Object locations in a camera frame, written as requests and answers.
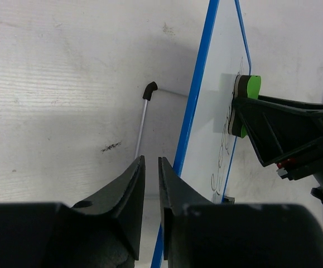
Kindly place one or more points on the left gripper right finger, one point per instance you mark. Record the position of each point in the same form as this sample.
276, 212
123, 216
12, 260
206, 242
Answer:
188, 219

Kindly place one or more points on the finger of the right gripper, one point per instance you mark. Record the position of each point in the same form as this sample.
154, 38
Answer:
279, 128

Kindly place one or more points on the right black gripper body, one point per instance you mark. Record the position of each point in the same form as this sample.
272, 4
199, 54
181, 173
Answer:
303, 163

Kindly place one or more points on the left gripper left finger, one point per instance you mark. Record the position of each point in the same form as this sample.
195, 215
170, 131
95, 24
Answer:
120, 203

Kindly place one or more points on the blue framed whiteboard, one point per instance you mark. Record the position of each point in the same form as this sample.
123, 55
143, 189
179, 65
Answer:
190, 126

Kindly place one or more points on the green whiteboard eraser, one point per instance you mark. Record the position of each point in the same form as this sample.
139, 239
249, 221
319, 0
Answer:
246, 91

